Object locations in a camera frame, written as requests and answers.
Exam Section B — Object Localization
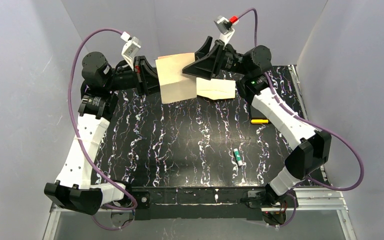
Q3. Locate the cream envelope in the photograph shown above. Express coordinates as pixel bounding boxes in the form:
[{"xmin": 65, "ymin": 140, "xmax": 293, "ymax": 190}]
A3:
[{"xmin": 196, "ymin": 77, "xmax": 236, "ymax": 100}]

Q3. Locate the cream paper letter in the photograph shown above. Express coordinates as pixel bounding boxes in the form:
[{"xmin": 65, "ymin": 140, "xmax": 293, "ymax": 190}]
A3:
[{"xmin": 155, "ymin": 52, "xmax": 197, "ymax": 104}]

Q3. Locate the green white glue stick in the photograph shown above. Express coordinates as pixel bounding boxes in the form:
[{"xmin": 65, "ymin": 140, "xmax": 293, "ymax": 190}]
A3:
[{"xmin": 233, "ymin": 148, "xmax": 244, "ymax": 168}]

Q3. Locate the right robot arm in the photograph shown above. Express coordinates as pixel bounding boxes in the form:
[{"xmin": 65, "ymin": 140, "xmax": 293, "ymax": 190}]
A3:
[{"xmin": 182, "ymin": 36, "xmax": 332, "ymax": 206}]

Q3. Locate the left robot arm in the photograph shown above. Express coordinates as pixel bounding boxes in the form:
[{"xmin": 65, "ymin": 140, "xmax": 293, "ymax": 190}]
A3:
[{"xmin": 44, "ymin": 51, "xmax": 160, "ymax": 216}]

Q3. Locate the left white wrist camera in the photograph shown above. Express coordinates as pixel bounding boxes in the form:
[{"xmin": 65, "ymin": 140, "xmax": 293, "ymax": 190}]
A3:
[{"xmin": 120, "ymin": 31, "xmax": 142, "ymax": 70}]

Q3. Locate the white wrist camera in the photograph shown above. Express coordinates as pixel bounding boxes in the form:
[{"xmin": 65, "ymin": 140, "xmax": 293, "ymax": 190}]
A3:
[
  {"xmin": 214, "ymin": 15, "xmax": 238, "ymax": 45},
  {"xmin": 120, "ymin": 31, "xmax": 142, "ymax": 70}
]

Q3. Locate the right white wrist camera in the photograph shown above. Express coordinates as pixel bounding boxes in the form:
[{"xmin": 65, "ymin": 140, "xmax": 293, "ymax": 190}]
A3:
[{"xmin": 214, "ymin": 15, "xmax": 238, "ymax": 45}]

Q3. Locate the yellow handled screwdriver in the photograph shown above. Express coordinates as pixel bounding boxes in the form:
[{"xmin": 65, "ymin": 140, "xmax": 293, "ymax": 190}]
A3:
[{"xmin": 250, "ymin": 119, "xmax": 270, "ymax": 125}]

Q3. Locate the aluminium table frame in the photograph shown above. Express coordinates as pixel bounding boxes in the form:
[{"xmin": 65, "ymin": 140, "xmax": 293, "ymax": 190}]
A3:
[{"xmin": 44, "ymin": 64, "xmax": 359, "ymax": 240}]

